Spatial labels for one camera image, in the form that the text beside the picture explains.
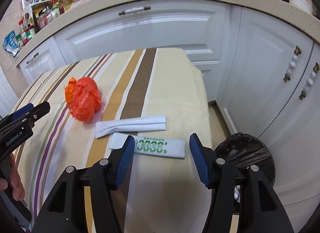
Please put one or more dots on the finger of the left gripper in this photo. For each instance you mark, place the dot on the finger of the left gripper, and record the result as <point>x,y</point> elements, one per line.
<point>37,112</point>
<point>19,113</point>

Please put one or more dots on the person's left hand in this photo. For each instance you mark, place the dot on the person's left hand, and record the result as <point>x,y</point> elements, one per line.
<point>18,191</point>

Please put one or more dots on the large orange plastic bag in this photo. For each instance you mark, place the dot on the large orange plastic bag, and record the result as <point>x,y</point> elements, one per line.
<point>82,98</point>

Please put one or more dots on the small far drawer handle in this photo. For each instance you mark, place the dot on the small far drawer handle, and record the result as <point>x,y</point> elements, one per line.
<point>32,58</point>

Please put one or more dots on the white drawer handle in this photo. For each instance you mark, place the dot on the white drawer handle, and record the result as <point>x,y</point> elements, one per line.
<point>134,10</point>

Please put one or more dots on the stacked white bowls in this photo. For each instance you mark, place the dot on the stacked white bowls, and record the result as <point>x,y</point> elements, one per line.
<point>303,5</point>

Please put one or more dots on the blue snack packet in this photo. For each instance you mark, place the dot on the blue snack packet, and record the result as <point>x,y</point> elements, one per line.
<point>10,44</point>

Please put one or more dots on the condiment jar cluster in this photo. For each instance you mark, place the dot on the condiment jar cluster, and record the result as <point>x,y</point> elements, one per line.
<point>36,14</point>

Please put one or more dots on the right door beaded handle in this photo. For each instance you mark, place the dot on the right door beaded handle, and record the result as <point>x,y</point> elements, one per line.
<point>309,82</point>

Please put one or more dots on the plain white paper sleeve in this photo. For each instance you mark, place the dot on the plain white paper sleeve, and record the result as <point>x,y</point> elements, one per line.
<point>142,124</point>

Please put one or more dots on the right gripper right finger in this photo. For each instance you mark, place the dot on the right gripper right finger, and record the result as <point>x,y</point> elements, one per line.
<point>260,208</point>

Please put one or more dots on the red cap oil bottle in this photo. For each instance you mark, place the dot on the red cap oil bottle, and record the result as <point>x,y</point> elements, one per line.
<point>65,5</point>

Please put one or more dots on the black lined trash bin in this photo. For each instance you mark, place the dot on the black lined trash bin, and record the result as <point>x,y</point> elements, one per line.
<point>243,150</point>

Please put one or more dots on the striped beige tablecloth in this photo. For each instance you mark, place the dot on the striped beige tablecloth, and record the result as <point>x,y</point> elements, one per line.
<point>155,95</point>

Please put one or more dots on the door beaded handle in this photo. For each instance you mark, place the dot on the door beaded handle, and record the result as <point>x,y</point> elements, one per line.
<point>292,64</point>
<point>309,82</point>

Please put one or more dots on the white green printed sleeve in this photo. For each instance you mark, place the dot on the white green printed sleeve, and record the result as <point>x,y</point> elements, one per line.
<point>168,148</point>

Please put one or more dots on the left door beaded handle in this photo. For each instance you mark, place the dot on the left door beaded handle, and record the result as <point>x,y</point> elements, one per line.
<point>292,64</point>

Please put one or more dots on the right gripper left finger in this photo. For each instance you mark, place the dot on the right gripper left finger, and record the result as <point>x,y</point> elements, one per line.
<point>64,208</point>

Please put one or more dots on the white blue toothpaste tube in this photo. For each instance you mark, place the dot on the white blue toothpaste tube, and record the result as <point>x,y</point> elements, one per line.
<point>237,193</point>

